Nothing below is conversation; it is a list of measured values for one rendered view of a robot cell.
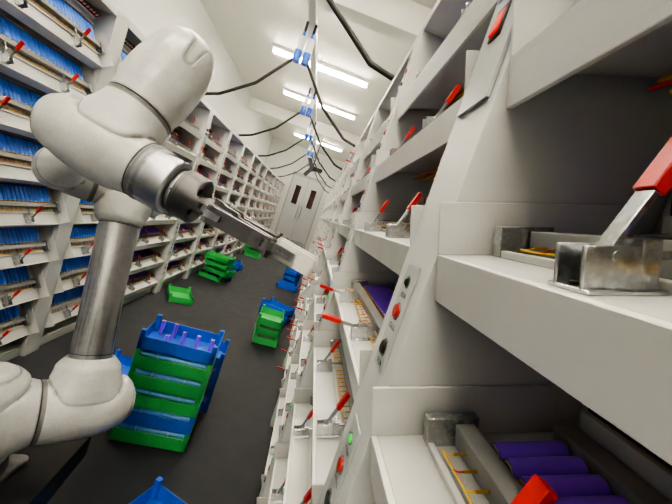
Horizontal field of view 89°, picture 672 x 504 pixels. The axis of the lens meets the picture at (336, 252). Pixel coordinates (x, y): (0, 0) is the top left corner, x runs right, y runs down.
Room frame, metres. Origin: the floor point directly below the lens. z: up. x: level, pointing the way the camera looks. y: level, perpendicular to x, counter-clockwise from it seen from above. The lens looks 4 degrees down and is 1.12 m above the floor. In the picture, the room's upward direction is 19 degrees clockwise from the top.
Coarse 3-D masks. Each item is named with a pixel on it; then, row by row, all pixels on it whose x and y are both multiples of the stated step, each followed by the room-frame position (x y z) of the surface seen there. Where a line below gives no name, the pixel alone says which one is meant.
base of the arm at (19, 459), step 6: (12, 456) 0.81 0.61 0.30; (18, 456) 0.82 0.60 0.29; (24, 456) 0.82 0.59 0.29; (6, 462) 0.77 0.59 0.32; (12, 462) 0.79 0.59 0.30; (18, 462) 0.80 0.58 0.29; (24, 462) 0.81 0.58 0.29; (0, 468) 0.74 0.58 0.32; (6, 468) 0.77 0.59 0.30; (12, 468) 0.78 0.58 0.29; (18, 468) 0.80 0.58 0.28; (0, 474) 0.75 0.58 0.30; (6, 474) 0.76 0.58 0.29; (0, 480) 0.75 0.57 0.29
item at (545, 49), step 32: (544, 0) 0.33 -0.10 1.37; (608, 0) 0.22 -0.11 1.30; (640, 0) 0.20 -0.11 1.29; (512, 32) 0.33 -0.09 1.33; (544, 32) 0.28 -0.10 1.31; (576, 32) 0.25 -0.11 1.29; (608, 32) 0.22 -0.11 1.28; (640, 32) 0.20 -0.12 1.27; (512, 64) 0.32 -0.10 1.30; (544, 64) 0.28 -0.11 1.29; (576, 64) 0.24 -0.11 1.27; (608, 64) 0.31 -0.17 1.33; (640, 64) 0.31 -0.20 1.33; (512, 96) 0.32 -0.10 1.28
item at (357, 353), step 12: (336, 276) 1.02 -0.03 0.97; (348, 276) 1.03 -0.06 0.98; (360, 276) 1.03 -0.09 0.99; (372, 276) 1.03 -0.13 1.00; (384, 276) 1.04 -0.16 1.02; (336, 288) 1.02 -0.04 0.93; (348, 288) 1.03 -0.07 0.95; (336, 300) 0.90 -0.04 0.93; (336, 312) 0.89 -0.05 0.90; (348, 312) 0.77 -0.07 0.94; (360, 312) 0.77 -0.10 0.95; (348, 336) 0.61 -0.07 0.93; (348, 348) 0.56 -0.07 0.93; (360, 348) 0.55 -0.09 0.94; (372, 348) 0.56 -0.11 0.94; (348, 360) 0.56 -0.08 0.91; (360, 360) 0.42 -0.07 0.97; (348, 372) 0.56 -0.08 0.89; (360, 372) 0.42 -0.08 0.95
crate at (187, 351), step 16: (160, 320) 1.48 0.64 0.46; (144, 336) 1.31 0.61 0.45; (160, 336) 1.45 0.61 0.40; (176, 336) 1.50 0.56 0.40; (192, 336) 1.53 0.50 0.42; (208, 336) 1.54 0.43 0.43; (160, 352) 1.32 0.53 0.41; (176, 352) 1.33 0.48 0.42; (192, 352) 1.34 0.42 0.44; (208, 352) 1.36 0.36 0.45
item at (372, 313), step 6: (354, 282) 1.01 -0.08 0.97; (354, 288) 0.97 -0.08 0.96; (360, 288) 0.92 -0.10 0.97; (360, 294) 0.85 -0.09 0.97; (366, 294) 0.85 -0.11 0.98; (354, 300) 0.84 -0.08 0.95; (360, 300) 0.84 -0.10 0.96; (366, 300) 0.79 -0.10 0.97; (360, 306) 0.78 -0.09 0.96; (366, 306) 0.74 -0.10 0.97; (372, 306) 0.73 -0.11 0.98; (366, 312) 0.74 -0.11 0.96; (372, 312) 0.69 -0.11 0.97; (378, 312) 0.69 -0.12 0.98; (372, 318) 0.66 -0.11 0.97; (378, 318) 0.65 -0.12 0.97; (378, 324) 0.61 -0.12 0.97; (378, 330) 0.60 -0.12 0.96; (372, 342) 0.56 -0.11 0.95
